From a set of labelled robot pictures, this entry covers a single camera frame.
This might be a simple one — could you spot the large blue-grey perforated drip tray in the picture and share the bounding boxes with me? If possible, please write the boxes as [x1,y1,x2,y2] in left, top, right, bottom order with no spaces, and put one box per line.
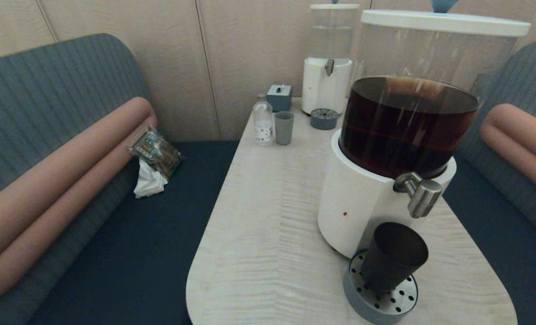
[343,249,419,325]

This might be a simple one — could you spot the clear plastic bottle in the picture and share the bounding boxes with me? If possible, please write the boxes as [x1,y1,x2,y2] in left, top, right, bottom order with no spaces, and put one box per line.
[252,93,274,146]

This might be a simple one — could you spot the small blue-grey perforated drip tray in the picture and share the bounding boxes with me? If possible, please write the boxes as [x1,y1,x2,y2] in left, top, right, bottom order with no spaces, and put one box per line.
[310,108,339,130]

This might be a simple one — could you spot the teal right bench sofa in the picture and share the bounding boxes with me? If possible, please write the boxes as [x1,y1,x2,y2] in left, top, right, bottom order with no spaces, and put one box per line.
[444,39,536,325]

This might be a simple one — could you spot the pink bolster cushion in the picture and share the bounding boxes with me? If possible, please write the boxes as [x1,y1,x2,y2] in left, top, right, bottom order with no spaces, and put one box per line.
[479,103,536,202]
[0,97,158,304]

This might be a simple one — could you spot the teal bench sofa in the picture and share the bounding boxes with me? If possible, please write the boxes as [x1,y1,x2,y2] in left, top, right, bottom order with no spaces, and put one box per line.
[444,39,536,325]
[0,33,239,325]

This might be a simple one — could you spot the pink right bolster cushion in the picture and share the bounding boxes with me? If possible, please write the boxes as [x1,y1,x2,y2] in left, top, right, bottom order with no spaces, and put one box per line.
[479,103,536,202]

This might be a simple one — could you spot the green snack packet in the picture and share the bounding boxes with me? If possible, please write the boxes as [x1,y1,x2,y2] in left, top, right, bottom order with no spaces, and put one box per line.
[127,126,183,180]

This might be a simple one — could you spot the small clear water dispenser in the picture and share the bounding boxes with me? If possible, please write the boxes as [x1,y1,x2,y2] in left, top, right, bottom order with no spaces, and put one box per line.
[302,0,361,116]

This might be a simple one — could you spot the crumpled white tissue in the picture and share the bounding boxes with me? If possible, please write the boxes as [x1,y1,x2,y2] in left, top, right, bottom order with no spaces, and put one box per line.
[133,159,168,199]

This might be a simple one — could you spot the grey-blue cup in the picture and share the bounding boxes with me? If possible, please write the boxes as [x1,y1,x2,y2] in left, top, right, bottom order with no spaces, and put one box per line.
[275,111,294,146]

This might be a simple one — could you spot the blue-grey tissue box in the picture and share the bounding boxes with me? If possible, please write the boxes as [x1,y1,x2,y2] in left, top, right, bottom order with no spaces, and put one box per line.
[266,84,293,112]

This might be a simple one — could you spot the teal left bench sofa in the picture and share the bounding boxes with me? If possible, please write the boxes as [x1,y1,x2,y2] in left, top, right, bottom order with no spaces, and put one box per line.
[0,33,239,325]

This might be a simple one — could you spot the pink left bolster cushion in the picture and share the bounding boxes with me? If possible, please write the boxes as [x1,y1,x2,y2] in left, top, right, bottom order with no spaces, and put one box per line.
[0,97,158,304]

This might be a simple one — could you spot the black tapered cup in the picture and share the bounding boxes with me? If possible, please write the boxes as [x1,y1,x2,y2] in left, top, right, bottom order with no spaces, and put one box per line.
[359,222,429,294]

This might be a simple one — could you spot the large dark tea dispenser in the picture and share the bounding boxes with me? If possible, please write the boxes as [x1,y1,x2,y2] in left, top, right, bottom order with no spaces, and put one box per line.
[317,0,531,259]

